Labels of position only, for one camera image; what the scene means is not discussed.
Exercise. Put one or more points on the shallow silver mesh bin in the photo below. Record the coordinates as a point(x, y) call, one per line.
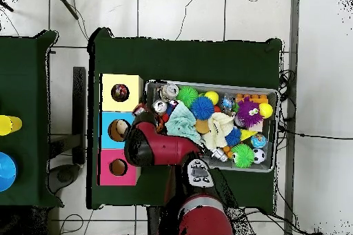
point(248, 167)

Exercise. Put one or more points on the black tripod leg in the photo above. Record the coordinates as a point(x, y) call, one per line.
point(6, 6)
point(67, 5)

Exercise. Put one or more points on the cream cloth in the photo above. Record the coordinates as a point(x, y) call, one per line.
point(220, 130)

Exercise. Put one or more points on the silver drink can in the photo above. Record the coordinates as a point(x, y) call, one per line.
point(169, 91)

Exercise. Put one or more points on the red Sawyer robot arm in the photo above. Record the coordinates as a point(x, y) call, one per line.
point(171, 146)

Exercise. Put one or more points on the multicoloured knotted rag toy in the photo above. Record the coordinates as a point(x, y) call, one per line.
point(120, 92)

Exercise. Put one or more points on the blue spiky ball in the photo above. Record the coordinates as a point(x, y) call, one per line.
point(202, 108)

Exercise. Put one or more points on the purple spiky monster toy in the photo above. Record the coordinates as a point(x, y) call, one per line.
point(248, 112)

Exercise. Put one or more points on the green spiky ball with eyes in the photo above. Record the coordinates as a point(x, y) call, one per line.
point(242, 155)

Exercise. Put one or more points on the wooden box with three holes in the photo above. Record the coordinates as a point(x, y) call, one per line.
point(121, 102)

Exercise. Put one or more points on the dark green table cloth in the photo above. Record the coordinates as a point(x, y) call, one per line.
point(179, 58)
point(27, 80)

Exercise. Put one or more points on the yellow cup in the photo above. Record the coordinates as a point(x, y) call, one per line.
point(11, 124)

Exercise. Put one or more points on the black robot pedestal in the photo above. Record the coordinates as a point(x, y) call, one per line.
point(154, 221)

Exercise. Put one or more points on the small soccer ball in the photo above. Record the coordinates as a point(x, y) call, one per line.
point(259, 155)

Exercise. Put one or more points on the mint green cloth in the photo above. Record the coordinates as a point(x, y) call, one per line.
point(180, 123)

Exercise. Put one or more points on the orange toy building block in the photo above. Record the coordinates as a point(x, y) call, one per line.
point(256, 98)

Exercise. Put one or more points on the blue bowl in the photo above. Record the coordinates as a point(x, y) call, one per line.
point(7, 171)

